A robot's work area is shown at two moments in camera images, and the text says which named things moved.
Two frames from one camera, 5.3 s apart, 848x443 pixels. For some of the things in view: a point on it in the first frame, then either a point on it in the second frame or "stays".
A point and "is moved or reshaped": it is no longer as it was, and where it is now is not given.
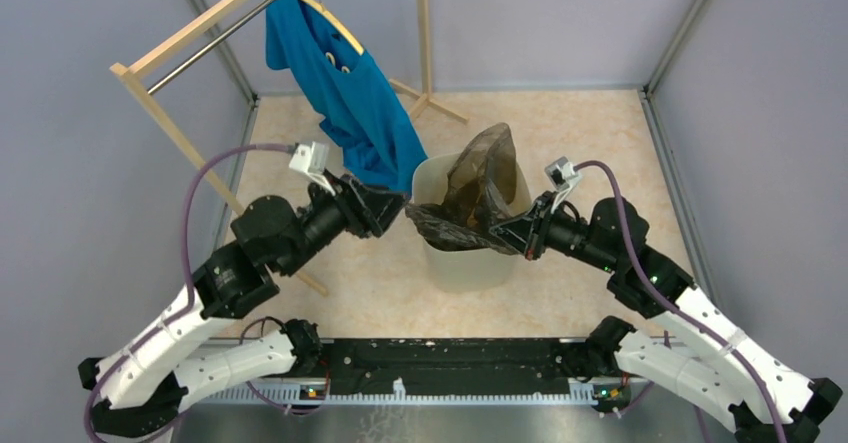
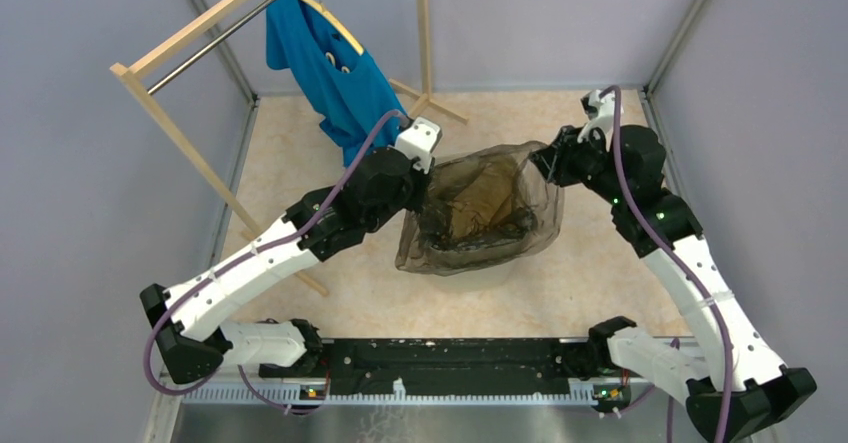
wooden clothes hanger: (329, 17) stays
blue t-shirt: (377, 145) stays
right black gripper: (528, 235) -> (555, 160)
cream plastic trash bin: (470, 270) is moved or reshaped
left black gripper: (370, 210) -> (422, 179)
